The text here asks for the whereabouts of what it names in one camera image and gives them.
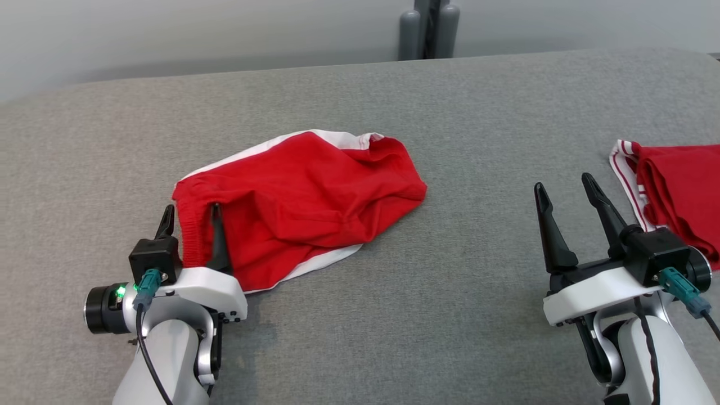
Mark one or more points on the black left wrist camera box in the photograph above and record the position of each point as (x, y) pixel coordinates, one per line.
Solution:
(154, 256)

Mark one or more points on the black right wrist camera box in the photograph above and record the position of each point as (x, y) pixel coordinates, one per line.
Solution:
(655, 253)

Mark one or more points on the red shorts with white stripes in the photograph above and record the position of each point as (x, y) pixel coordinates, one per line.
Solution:
(304, 202)

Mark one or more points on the grey metal wall column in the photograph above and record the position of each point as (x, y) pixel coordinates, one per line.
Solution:
(409, 36)

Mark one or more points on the red white jersey number 23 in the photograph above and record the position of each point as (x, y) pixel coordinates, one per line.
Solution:
(686, 191)

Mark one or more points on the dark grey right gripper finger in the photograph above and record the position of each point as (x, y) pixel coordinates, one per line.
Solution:
(554, 242)
(610, 225)

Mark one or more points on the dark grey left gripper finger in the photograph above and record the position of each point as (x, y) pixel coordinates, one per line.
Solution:
(218, 247)
(166, 225)

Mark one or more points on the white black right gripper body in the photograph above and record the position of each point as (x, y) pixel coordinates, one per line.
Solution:
(590, 292)

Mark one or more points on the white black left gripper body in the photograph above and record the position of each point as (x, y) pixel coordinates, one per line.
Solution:
(214, 289)

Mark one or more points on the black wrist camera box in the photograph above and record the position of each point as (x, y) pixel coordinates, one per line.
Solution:
(655, 253)
(154, 256)

